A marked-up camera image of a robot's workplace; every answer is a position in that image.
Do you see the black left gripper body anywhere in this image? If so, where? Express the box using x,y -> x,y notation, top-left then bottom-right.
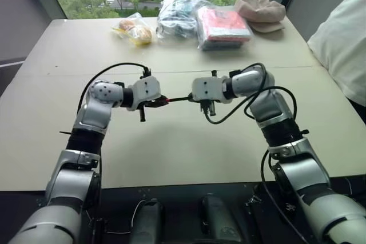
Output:
136,98 -> 156,123

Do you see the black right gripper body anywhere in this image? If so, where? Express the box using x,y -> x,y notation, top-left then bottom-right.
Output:
198,99 -> 218,118

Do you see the clear bag of bread buns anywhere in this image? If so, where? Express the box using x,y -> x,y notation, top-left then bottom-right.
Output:
110,12 -> 154,47

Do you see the clear bag with red book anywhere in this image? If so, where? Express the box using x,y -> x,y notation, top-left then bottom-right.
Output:
195,6 -> 255,52

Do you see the clear bag of dark items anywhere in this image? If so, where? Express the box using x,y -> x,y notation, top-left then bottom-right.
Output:
156,0 -> 214,41

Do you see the dark rounded shape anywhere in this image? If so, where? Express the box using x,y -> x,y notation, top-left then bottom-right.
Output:
132,198 -> 166,244
200,193 -> 246,244

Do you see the pink fabric hat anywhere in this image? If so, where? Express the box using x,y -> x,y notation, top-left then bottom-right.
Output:
234,0 -> 287,34

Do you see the person in white shirt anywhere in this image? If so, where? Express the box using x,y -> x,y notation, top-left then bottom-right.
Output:
307,0 -> 366,126

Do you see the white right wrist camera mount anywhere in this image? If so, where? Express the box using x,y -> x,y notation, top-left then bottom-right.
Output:
191,75 -> 230,105

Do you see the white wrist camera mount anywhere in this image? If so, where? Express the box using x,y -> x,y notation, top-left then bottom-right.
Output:
127,75 -> 162,112
191,75 -> 230,105

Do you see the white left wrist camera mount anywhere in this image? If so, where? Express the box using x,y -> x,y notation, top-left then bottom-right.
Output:
127,75 -> 162,112

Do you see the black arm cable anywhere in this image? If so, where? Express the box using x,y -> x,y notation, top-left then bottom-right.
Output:
204,62 -> 298,125
260,148 -> 312,244
76,62 -> 152,113

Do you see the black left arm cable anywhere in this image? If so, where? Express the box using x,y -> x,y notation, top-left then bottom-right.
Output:
76,62 -> 152,113

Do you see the black right upper arm cable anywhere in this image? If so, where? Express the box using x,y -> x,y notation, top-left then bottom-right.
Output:
260,148 -> 312,244

